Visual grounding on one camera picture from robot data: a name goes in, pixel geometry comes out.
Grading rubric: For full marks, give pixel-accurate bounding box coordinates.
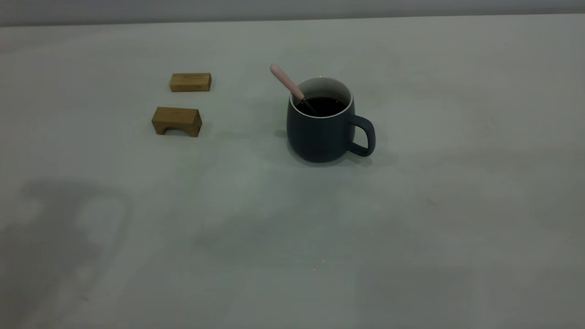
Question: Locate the dark grey ceramic mug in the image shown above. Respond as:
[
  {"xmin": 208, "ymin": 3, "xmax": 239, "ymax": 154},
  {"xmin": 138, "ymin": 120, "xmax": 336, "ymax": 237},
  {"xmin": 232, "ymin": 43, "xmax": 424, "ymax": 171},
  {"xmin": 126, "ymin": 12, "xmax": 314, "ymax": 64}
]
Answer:
[{"xmin": 287, "ymin": 77, "xmax": 376, "ymax": 163}]

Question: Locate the pink handled metal spoon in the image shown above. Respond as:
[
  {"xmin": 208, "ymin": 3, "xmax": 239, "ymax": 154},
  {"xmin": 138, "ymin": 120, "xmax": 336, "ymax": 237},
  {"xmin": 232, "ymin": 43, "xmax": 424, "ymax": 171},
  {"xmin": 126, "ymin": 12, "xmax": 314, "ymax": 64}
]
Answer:
[{"xmin": 270, "ymin": 64, "xmax": 319, "ymax": 115}]

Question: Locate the dark coffee liquid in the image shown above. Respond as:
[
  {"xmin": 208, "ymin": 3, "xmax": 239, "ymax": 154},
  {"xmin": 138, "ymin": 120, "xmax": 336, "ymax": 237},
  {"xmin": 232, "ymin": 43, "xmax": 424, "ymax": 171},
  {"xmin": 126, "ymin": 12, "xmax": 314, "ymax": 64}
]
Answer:
[{"xmin": 296, "ymin": 97, "xmax": 347, "ymax": 117}]

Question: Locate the arched wooden block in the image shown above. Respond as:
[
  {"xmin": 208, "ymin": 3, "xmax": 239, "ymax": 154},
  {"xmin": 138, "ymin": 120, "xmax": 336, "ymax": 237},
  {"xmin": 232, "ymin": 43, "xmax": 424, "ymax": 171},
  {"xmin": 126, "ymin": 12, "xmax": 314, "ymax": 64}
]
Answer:
[{"xmin": 151, "ymin": 106, "xmax": 202, "ymax": 138}]

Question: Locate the flat rectangular wooden block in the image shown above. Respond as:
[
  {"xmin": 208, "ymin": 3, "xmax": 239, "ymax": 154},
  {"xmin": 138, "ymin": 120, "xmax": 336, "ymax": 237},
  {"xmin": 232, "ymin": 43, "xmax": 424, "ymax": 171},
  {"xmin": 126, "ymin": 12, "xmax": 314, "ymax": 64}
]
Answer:
[{"xmin": 170, "ymin": 73, "xmax": 212, "ymax": 93}]

